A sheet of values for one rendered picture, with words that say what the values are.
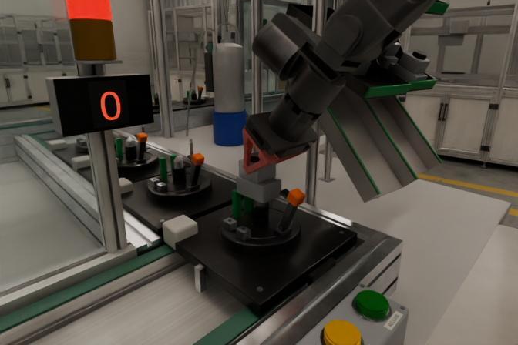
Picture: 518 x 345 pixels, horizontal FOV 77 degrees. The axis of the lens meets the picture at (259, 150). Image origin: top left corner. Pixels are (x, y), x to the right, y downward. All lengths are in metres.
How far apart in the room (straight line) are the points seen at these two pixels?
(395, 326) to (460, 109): 4.03
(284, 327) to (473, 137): 4.12
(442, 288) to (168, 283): 0.48
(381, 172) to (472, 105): 3.68
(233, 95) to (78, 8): 1.04
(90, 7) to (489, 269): 0.81
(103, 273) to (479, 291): 0.64
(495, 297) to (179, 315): 0.54
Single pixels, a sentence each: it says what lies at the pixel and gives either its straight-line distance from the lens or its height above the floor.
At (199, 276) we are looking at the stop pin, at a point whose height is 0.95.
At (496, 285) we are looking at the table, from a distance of 0.78.
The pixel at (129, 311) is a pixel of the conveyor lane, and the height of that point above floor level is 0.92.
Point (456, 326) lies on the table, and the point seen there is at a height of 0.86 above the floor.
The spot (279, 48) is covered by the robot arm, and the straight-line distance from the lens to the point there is 0.43.
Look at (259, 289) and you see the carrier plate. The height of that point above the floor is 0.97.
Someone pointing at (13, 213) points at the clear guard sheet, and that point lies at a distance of 0.54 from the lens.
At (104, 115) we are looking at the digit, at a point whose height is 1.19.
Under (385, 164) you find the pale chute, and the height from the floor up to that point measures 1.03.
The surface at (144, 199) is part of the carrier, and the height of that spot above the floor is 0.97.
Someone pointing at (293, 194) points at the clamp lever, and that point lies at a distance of 0.49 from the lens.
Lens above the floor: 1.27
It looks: 17 degrees down
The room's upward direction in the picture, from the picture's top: straight up
